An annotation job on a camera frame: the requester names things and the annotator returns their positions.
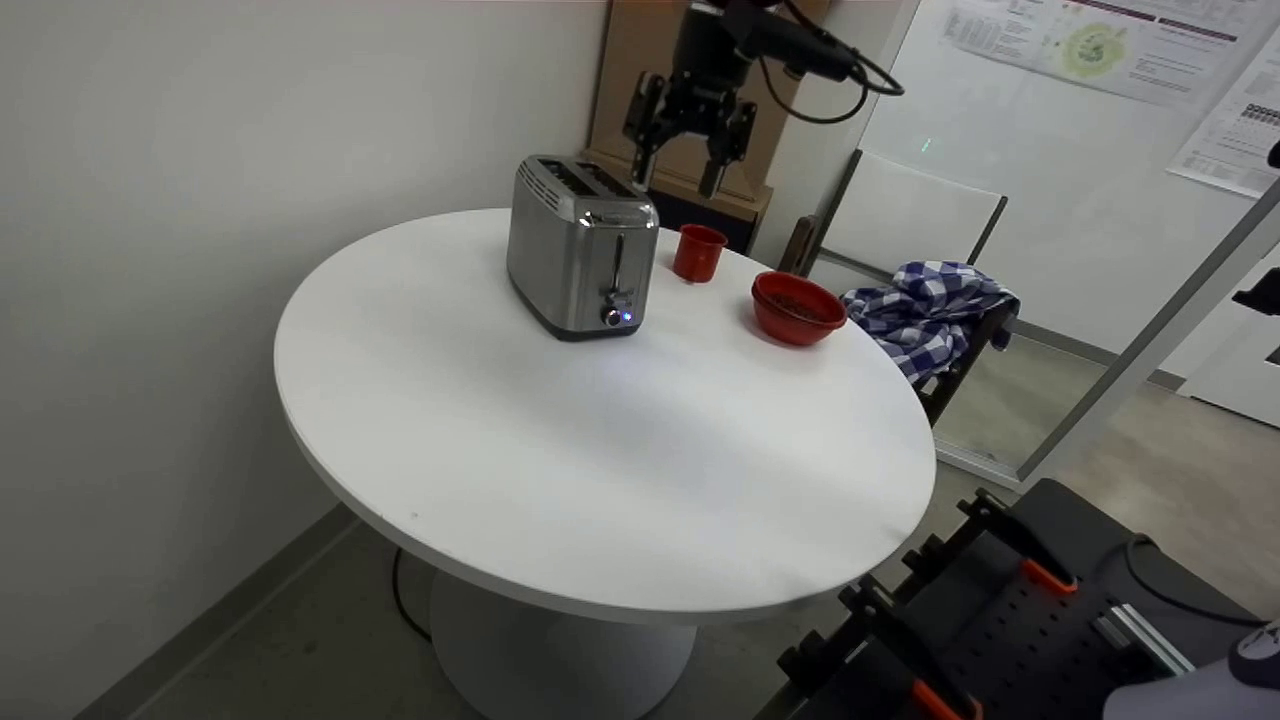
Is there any white panel board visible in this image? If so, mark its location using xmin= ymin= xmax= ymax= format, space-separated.
xmin=812 ymin=153 xmax=1002 ymax=293

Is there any white round table pedestal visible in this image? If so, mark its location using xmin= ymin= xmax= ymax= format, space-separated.
xmin=428 ymin=578 xmax=699 ymax=720

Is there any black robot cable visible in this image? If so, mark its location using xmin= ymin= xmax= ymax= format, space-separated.
xmin=756 ymin=0 xmax=906 ymax=127

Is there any white wall poster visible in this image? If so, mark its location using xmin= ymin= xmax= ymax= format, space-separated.
xmin=944 ymin=0 xmax=1280 ymax=105

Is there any blue white checkered cloth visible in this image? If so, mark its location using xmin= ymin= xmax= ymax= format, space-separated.
xmin=839 ymin=260 xmax=1020 ymax=385

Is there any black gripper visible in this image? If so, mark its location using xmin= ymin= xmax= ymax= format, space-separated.
xmin=624 ymin=57 xmax=756 ymax=197

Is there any red cup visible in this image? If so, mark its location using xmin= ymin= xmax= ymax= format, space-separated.
xmin=671 ymin=223 xmax=729 ymax=284

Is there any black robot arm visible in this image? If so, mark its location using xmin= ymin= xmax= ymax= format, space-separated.
xmin=624 ymin=0 xmax=860 ymax=197

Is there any red bowl with dark contents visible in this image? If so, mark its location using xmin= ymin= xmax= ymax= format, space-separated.
xmin=751 ymin=273 xmax=844 ymax=347

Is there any silver two-slot toaster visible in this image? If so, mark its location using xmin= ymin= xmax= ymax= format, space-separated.
xmin=509 ymin=155 xmax=660 ymax=339

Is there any black chair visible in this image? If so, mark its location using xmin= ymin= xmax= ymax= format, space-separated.
xmin=917 ymin=299 xmax=1020 ymax=422

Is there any black orange workbench cart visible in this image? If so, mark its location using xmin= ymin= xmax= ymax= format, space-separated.
xmin=759 ymin=480 xmax=1259 ymax=720

